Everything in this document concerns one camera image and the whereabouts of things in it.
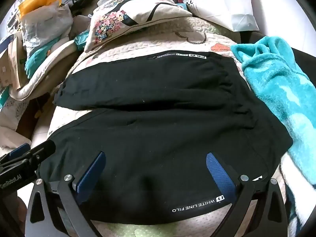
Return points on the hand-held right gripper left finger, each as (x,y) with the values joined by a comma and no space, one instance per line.
(91,175)

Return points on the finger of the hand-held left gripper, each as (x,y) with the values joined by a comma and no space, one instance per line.
(44,148)
(17,151)

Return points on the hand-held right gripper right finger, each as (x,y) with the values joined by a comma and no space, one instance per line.
(217,175)

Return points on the black pants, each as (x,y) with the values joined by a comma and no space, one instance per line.
(160,133)

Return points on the patterned white cushion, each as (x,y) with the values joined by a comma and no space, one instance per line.
(14,111)

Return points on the beige cushion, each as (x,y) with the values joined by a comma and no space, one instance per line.
(56,64)

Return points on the cardboard boxes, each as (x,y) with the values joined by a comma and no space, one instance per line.
(12,64)

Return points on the teal cloth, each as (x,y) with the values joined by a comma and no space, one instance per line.
(37,56)

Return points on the teal fleece blanket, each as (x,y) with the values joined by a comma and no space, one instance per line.
(271,84)

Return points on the teal packet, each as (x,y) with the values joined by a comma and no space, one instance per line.
(81,40)

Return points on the clear plastic bag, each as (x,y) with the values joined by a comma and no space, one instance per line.
(47,24)

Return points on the heart print quilted mat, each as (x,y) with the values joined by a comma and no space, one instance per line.
(138,44)

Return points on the yellow bag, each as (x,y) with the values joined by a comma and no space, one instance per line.
(37,0)

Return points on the floral print pillow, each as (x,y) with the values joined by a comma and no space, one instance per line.
(128,12)

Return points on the white plastic bag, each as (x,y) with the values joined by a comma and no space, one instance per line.
(217,0)

